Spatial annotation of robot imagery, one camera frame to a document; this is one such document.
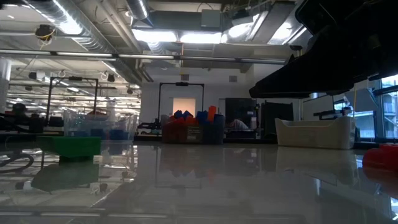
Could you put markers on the silver ceiling pipe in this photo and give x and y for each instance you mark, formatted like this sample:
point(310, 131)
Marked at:
point(140, 56)

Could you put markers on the black gantry frame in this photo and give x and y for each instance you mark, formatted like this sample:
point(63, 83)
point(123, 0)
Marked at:
point(74, 78)
point(182, 83)

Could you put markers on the clear plastic bin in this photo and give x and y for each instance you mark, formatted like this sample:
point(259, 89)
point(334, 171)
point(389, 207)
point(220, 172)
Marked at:
point(93, 124)

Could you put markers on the blue medium brick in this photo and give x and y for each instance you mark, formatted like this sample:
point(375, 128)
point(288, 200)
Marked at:
point(202, 116)

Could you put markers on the white board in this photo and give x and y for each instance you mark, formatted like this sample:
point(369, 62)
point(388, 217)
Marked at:
point(317, 107)

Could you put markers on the person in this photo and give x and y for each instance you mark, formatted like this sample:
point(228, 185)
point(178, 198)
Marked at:
point(237, 124)
point(18, 109)

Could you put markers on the black cabinet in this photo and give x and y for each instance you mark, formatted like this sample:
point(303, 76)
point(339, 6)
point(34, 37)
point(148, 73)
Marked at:
point(276, 116)
point(241, 107)

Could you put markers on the red small brick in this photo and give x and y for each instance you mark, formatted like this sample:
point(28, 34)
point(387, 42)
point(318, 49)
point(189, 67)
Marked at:
point(382, 158)

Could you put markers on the white plastic bin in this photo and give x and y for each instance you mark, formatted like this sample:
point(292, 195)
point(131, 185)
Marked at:
point(314, 133)

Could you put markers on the dark grey plastic bin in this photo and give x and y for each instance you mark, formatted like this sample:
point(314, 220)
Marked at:
point(192, 135)

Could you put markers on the ceiling light panel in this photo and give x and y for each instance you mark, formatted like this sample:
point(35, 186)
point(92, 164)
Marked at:
point(177, 35)

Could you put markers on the grey angled board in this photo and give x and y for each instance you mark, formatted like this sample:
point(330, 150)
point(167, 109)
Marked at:
point(362, 101)

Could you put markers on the grey ceiling box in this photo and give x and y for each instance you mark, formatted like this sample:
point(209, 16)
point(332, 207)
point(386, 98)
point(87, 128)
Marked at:
point(211, 18)

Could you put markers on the blue small brick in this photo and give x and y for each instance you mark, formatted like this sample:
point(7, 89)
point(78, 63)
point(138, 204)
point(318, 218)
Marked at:
point(93, 133)
point(118, 134)

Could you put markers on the green medium brick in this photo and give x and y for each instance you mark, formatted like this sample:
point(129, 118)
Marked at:
point(70, 146)

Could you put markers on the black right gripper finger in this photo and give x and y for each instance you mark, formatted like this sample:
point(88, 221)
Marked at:
point(280, 95)
point(289, 77)

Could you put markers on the silver ribbed ceiling duct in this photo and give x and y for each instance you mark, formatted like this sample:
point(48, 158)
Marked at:
point(77, 25)

